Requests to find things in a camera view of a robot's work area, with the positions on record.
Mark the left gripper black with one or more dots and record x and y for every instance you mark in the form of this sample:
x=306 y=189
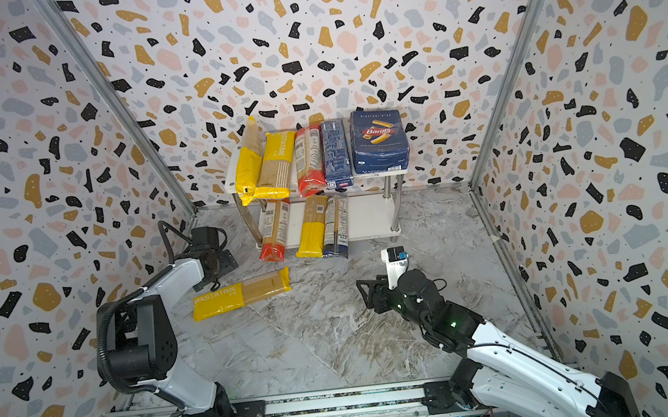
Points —
x=223 y=260

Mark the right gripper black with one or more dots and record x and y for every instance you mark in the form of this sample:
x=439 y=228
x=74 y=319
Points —
x=380 y=295

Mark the yellow spaghetti bag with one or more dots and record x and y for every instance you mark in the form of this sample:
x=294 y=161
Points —
x=241 y=294
x=273 y=183
x=249 y=163
x=313 y=228

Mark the red-end spaghetti bag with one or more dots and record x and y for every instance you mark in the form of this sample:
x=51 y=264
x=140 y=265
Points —
x=308 y=160
x=274 y=222

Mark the clear blue-end spaghetti bag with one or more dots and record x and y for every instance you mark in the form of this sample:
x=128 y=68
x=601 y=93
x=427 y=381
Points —
x=336 y=240

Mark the blue Barilla spaghetti box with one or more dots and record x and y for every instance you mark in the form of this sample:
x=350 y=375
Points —
x=336 y=157

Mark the blue Barilla penne box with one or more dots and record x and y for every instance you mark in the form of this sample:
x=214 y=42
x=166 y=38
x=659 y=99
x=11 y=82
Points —
x=378 y=141

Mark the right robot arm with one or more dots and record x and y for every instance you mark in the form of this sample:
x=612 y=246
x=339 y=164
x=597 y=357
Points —
x=496 y=370

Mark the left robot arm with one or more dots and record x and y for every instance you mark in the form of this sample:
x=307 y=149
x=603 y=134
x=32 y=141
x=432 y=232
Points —
x=137 y=350

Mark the white two-tier shelf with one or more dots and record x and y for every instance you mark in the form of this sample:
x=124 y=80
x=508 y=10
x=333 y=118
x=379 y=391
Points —
x=371 y=215

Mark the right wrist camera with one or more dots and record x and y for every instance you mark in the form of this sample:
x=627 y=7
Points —
x=396 y=262

